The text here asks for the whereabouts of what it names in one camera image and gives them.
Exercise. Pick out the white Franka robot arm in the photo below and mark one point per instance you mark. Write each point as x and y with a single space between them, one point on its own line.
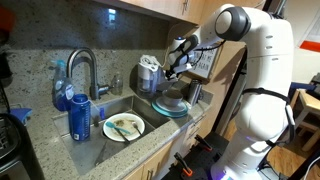
263 66

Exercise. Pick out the wood framed text sign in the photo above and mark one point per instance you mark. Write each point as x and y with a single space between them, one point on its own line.
206 63

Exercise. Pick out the red object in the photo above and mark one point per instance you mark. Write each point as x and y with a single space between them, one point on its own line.
6 18

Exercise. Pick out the wooden lower cabinet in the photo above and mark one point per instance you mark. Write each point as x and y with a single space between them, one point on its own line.
160 160

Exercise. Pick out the small blue sink brush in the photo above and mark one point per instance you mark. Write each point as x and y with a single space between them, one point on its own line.
102 113

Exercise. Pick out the white red wall poster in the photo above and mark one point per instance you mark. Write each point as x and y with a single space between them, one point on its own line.
311 36

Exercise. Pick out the stacked plates and bowl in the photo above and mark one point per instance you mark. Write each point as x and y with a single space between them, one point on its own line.
160 110

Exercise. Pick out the stainless steel sink basin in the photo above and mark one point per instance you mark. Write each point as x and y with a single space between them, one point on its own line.
90 151

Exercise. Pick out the grey bowl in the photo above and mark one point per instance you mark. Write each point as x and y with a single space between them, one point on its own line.
172 99

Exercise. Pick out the black orange clamp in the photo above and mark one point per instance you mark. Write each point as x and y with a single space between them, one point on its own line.
183 165
203 142

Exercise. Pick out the blue plastic item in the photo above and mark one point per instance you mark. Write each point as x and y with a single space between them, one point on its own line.
20 114

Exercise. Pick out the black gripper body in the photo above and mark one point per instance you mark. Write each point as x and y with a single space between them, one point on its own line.
170 74

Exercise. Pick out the black countertop appliance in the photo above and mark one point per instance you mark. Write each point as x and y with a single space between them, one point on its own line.
20 150

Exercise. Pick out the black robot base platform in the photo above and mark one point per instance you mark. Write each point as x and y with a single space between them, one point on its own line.
203 160

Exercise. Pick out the wooden upper cabinet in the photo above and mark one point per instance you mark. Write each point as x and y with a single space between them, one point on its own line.
156 6

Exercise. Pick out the white water filter pitcher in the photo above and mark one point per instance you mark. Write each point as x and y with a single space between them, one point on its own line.
145 78

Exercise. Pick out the small white plate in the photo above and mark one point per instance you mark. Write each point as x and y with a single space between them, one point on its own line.
181 107

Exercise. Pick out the metal fork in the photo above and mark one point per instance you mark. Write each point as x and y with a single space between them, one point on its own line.
136 127

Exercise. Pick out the black metal stand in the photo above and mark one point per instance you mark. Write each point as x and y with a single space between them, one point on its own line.
230 96

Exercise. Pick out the large white dirty plate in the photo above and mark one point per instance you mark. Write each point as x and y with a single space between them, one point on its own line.
128 117

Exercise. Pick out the steel tumbler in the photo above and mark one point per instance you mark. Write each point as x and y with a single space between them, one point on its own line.
194 91

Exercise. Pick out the wooden chair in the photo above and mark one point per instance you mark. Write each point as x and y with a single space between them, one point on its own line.
308 103

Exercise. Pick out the blue spray bottle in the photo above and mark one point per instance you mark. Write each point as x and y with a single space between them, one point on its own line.
61 91

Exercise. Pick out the blue water bottle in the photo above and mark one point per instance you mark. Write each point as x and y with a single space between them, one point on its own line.
80 118

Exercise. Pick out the teal spatula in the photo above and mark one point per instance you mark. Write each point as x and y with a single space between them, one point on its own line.
115 126

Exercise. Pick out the dark metal faucet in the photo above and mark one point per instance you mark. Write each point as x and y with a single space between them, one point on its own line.
94 76

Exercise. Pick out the white crumpled cloth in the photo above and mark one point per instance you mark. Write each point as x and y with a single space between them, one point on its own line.
149 61

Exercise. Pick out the wooden cabinet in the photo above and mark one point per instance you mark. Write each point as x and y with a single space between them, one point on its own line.
156 6
160 160

